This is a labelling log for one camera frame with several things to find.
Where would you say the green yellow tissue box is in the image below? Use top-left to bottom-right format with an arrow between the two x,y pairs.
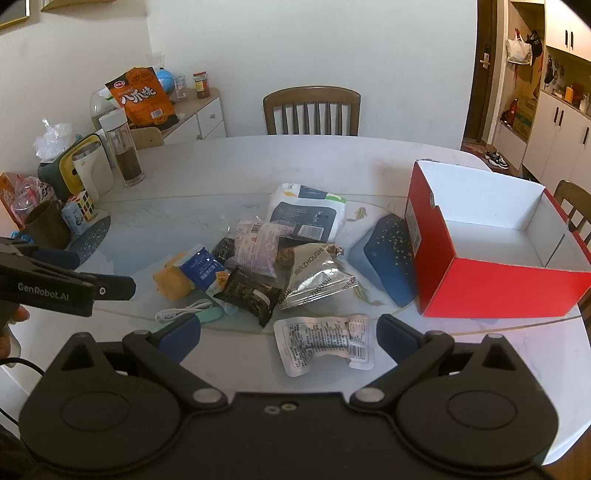
37,134 -> 105,201

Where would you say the dark wooden slatted chair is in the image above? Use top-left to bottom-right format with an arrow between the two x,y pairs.
263,86 -> 362,136

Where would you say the brown cup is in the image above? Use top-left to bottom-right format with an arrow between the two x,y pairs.
23,199 -> 71,250

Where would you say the pink plastic bag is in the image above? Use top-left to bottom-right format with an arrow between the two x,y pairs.
9,175 -> 54,229

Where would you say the white charging cable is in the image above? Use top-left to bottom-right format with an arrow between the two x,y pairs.
155,298 -> 215,324

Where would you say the white hallway cabinet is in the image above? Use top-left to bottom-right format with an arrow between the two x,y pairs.
492,0 -> 591,185

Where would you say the clear plastic bag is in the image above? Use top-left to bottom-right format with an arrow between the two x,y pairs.
32,117 -> 75,162

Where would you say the silver snack bag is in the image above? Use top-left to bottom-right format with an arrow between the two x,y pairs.
277,242 -> 360,311

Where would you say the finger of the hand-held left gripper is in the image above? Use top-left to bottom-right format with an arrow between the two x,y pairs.
0,237 -> 82,274
91,275 -> 137,302

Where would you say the blue globe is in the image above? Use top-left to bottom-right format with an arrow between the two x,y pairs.
156,68 -> 177,100

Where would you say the pink snack packet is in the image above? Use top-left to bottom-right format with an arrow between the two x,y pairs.
231,219 -> 296,280

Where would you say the person's left hand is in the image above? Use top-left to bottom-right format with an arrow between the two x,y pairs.
0,305 -> 31,360

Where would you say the round glass bowl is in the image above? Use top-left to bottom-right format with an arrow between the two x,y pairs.
89,88 -> 121,130

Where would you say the dark wooden door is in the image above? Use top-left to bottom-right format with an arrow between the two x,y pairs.
464,0 -> 509,144

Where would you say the round blue speckled coaster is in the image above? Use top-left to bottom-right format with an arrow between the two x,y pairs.
65,215 -> 112,268

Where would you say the white tissue pack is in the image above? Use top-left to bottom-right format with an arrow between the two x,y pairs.
267,183 -> 348,243

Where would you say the red cardboard box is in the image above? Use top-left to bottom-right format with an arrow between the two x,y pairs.
405,159 -> 591,319

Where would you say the white lid water bottle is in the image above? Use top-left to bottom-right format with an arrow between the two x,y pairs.
98,108 -> 145,186

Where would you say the black snack packet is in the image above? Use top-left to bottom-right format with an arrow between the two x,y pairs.
213,267 -> 283,328

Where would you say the brown wooden chair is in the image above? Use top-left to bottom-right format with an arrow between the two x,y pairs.
553,180 -> 591,241

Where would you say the small blue carton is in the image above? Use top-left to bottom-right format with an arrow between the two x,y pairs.
61,202 -> 86,235

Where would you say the blue white biscuit packet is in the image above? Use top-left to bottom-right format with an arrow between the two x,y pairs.
180,247 -> 232,296

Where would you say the gold picture frame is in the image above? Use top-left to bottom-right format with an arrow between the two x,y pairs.
0,0 -> 31,31

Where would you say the dark blue speckled pouch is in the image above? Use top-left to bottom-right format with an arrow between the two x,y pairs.
347,213 -> 421,309

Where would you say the white tote bag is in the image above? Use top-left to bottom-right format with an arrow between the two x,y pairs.
505,30 -> 536,65

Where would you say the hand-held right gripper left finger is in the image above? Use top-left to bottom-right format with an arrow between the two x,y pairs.
44,315 -> 232,413

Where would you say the orange snack bag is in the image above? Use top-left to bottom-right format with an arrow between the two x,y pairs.
105,67 -> 178,128

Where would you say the puzzle cube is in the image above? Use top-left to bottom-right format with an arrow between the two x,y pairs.
65,190 -> 99,222

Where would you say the white marble desktop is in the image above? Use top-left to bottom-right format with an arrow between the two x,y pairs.
0,135 -> 591,467

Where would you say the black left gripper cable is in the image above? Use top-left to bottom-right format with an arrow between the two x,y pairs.
0,357 -> 45,423

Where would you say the black cap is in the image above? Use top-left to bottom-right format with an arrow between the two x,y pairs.
526,30 -> 546,65

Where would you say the clear labelled food packet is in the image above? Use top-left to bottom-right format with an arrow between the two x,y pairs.
273,315 -> 374,377

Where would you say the yellow soft toy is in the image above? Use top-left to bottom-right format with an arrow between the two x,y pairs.
153,251 -> 199,301

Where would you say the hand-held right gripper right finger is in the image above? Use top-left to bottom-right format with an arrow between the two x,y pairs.
348,314 -> 533,412

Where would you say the red bag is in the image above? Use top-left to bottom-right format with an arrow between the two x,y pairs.
499,98 -> 522,126

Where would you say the orange box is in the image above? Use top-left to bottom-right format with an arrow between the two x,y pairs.
0,172 -> 21,217

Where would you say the white wooden sideboard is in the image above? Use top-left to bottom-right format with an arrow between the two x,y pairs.
159,88 -> 228,141

